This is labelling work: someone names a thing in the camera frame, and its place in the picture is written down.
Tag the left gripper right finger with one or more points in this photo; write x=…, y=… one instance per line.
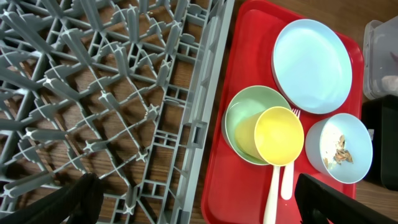
x=318, y=203

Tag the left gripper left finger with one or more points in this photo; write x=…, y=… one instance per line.
x=79, y=202

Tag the light blue bowl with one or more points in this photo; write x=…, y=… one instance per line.
x=358, y=143

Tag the food scraps and rice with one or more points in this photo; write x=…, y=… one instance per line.
x=332, y=147

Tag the yellow cup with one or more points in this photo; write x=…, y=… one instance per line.
x=274, y=136

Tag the green bowl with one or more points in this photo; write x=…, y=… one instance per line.
x=247, y=102

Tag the grey dishwasher rack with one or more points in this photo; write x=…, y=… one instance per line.
x=121, y=89

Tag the white plastic fork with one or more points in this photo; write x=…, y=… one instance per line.
x=287, y=182

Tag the white plastic spoon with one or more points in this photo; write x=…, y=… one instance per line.
x=272, y=198

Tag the black tray bin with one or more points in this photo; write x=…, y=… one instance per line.
x=380, y=118

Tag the light blue plate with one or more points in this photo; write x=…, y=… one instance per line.
x=311, y=66

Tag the red plastic tray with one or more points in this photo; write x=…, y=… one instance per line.
x=235, y=191

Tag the clear plastic bin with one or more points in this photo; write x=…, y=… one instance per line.
x=380, y=59

